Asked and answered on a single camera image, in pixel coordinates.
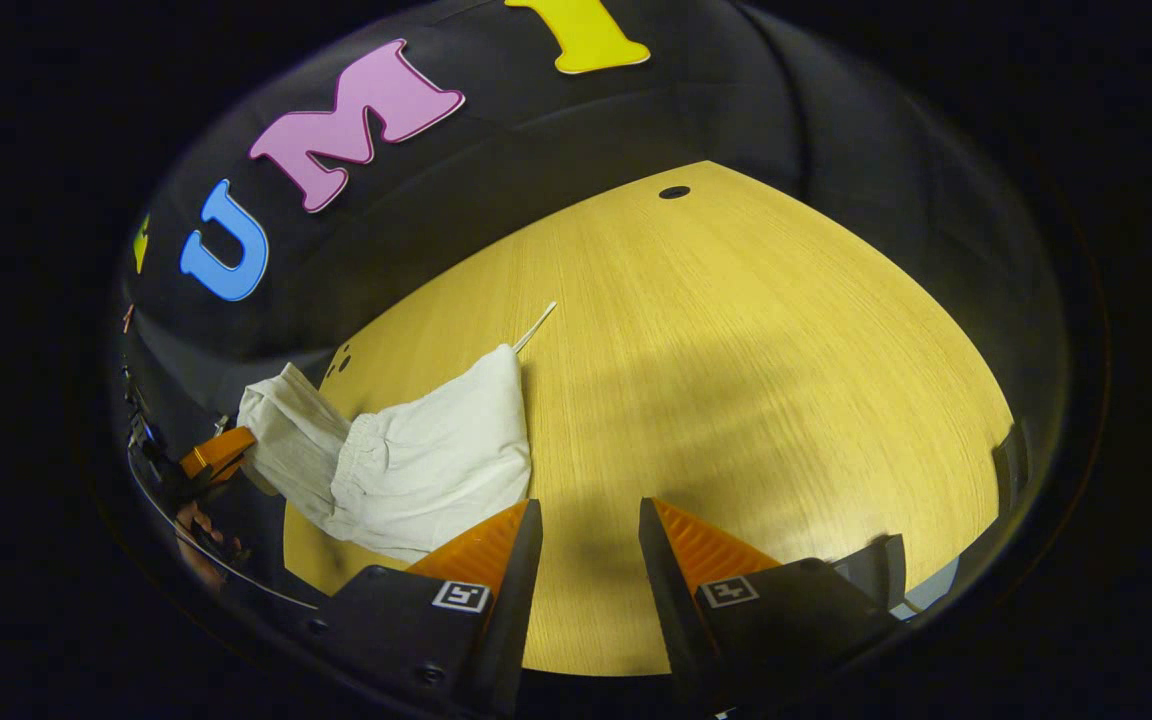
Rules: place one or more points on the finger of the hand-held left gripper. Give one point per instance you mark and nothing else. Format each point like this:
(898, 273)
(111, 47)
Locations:
(218, 452)

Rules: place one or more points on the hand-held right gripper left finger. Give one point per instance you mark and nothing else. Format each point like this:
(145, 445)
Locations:
(516, 600)

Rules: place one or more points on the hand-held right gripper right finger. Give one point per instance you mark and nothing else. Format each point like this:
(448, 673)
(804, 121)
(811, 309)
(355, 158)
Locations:
(671, 600)

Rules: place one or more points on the white jeans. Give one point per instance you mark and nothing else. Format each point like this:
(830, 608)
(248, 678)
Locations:
(436, 460)

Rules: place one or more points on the orange backdrop clamp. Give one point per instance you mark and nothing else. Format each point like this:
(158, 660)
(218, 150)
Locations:
(127, 318)

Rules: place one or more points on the black backdrop cloth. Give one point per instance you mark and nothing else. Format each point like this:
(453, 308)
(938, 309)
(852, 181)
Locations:
(496, 170)

